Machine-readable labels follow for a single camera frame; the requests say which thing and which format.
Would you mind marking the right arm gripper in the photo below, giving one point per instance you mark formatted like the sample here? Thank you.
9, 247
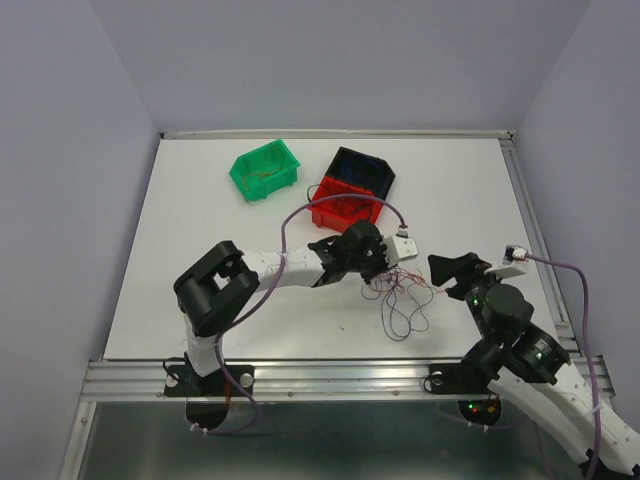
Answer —
442, 267

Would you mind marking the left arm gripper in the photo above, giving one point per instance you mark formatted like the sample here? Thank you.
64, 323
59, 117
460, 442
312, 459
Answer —
382, 266

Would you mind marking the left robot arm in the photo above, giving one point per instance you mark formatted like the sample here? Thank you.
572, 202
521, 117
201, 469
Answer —
212, 292

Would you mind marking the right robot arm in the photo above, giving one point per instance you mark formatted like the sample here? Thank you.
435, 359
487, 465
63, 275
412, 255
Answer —
526, 365

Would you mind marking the red plastic bin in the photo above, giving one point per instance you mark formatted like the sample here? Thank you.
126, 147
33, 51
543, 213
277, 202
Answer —
339, 214

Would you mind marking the black plastic bin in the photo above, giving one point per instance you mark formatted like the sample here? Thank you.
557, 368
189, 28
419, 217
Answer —
362, 170

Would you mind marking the green plastic bin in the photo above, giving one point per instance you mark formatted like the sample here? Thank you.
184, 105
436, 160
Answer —
264, 170

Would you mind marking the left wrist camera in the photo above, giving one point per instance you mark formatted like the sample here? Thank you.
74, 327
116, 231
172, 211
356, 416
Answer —
400, 247

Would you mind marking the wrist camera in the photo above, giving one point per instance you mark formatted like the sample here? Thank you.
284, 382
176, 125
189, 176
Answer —
514, 263
400, 247

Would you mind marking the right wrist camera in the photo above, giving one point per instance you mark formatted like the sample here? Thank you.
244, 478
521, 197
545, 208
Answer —
514, 263

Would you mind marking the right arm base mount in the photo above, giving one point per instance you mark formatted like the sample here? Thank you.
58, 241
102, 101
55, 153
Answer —
471, 376

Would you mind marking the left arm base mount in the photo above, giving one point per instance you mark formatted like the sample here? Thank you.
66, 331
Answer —
182, 381

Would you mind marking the aluminium mounting rail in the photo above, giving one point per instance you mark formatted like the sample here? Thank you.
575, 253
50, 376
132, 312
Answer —
277, 381

